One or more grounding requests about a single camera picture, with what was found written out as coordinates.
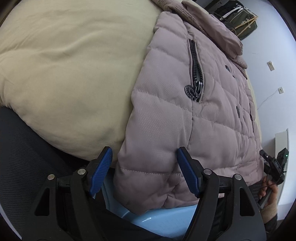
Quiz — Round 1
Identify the mauve hooded down coat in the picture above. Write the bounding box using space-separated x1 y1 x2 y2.
114 1 263 215

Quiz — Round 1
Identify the wooden clothes rack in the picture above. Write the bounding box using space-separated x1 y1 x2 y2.
232 16 258 40

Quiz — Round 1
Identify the beige bed sheet mattress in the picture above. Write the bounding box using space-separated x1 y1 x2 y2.
1 1 161 160

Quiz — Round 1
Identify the wall power socket upper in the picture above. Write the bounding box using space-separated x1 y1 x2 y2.
267 61 275 71

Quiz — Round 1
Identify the white hanging garment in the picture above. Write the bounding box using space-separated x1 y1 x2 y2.
220 6 244 20

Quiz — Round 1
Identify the person right hand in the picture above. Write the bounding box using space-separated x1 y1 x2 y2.
258 177 278 209

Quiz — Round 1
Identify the white power cable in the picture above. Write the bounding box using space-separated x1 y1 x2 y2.
256 89 280 110

